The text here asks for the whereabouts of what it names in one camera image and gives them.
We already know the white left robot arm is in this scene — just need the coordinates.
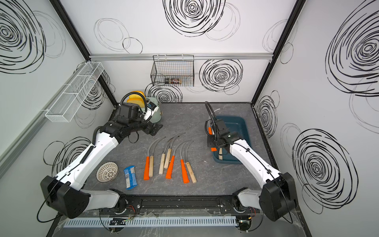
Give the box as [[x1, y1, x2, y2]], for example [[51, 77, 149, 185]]
[[40, 102, 162, 219]]

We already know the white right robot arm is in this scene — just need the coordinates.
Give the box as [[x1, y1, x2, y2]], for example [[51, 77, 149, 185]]
[[205, 119, 298, 221]]

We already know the teal plastic storage box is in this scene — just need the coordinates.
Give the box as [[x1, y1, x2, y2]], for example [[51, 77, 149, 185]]
[[213, 115, 251, 165]]

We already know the yellow toast slice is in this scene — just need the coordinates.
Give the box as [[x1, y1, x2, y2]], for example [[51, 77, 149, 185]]
[[127, 99, 145, 109], [128, 91, 146, 100]]

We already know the mint green toaster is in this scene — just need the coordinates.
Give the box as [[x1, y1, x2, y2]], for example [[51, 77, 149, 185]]
[[147, 97, 162, 123]]

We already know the white plastic strainer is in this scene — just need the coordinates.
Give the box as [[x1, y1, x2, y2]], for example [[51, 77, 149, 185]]
[[96, 162, 118, 183]]

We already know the blue snack packet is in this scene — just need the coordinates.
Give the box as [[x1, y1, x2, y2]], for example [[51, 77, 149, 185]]
[[123, 166, 138, 190]]

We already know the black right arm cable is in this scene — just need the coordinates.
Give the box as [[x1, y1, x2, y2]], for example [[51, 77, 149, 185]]
[[204, 101, 218, 140]]

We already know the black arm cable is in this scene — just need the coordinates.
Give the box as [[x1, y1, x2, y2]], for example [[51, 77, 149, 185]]
[[119, 91, 149, 119], [204, 101, 218, 140]]

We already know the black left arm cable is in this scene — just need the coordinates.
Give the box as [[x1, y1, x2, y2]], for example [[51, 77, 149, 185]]
[[119, 91, 149, 119]]

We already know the white wire wall shelf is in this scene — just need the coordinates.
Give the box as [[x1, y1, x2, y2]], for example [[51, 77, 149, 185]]
[[45, 62, 104, 122]]

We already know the black wire wall basket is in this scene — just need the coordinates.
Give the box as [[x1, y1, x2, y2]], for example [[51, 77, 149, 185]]
[[150, 54, 195, 87]]

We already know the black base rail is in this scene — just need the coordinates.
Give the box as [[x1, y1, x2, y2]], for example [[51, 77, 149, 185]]
[[100, 194, 300, 214]]

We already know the white slotted cable duct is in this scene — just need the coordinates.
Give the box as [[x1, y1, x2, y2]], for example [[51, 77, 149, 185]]
[[63, 216, 237, 228]]

